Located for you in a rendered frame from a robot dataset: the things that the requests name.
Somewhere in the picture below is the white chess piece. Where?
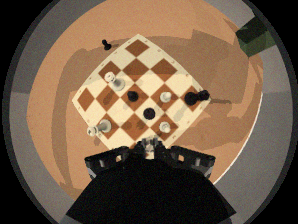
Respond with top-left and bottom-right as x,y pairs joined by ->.
87,119 -> 112,136
105,72 -> 125,91

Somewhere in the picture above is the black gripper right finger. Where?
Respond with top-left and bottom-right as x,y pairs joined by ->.
153,138 -> 216,179

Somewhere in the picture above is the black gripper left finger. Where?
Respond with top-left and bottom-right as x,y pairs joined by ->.
84,138 -> 146,179

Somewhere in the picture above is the black chess piece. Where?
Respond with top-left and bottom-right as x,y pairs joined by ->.
185,90 -> 210,105

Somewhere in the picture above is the chessboard with pieces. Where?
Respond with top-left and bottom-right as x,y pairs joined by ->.
72,34 -> 211,150

